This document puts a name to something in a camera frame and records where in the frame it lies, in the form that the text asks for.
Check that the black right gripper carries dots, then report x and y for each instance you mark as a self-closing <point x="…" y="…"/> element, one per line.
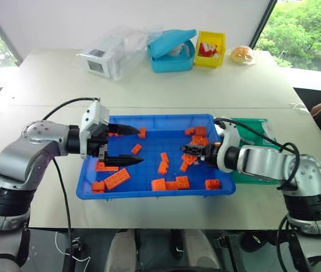
<point x="211" y="154"/>

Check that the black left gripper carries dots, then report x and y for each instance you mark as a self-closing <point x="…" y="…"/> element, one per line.
<point x="96" y="146"/>

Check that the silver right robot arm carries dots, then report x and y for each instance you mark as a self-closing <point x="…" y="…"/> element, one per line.
<point x="265" y="161"/>

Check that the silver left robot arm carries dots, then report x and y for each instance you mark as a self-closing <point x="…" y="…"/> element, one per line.
<point x="21" y="158"/>

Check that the blue plastic bin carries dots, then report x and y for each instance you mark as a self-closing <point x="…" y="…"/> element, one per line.
<point x="149" y="147"/>

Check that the green plastic bin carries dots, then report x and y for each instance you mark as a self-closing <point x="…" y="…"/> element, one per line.
<point x="258" y="126"/>

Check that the yellow plastic bin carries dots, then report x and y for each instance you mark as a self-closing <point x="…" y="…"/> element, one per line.
<point x="208" y="61"/>

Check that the small orange toy brick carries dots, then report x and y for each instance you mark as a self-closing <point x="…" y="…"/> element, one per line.
<point x="184" y="166"/>
<point x="190" y="131"/>
<point x="163" y="167"/>
<point x="136" y="148"/>
<point x="164" y="157"/>
<point x="142" y="132"/>

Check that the flat orange toy brick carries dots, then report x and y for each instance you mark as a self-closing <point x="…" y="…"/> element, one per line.
<point x="106" y="168"/>

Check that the long orange toy brick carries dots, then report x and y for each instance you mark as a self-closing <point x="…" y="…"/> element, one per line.
<point x="117" y="178"/>

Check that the orange sloped toy brick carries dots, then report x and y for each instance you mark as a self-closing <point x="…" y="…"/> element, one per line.
<point x="158" y="184"/>

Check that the blue lunch box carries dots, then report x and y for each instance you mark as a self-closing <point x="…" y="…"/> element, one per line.
<point x="172" y="63"/>

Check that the white box in plastic bag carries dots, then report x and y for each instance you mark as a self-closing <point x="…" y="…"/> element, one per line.
<point x="132" y="48"/>

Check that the red and white items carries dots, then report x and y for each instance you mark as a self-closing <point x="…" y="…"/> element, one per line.
<point x="207" y="50"/>

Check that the white crumpled tissue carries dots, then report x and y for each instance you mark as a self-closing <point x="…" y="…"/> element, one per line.
<point x="179" y="51"/>

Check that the grey rounded shape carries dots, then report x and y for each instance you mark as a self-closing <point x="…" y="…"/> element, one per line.
<point x="120" y="252"/>
<point x="200" y="252"/>

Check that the wrapped bread bun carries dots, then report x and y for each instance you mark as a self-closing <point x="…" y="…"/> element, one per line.
<point x="242" y="55"/>

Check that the white plastic scrap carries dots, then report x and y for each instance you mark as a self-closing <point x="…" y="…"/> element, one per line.
<point x="298" y="107"/>

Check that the blue lunch box lid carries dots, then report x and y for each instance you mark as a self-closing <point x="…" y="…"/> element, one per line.
<point x="169" y="41"/>

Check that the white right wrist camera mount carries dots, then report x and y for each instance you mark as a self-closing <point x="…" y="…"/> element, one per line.
<point x="230" y="136"/>

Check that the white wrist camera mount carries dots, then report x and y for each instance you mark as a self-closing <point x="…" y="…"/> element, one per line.
<point x="92" y="119"/>
<point x="230" y="136"/>

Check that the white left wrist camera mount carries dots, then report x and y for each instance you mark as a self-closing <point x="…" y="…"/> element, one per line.
<point x="92" y="119"/>

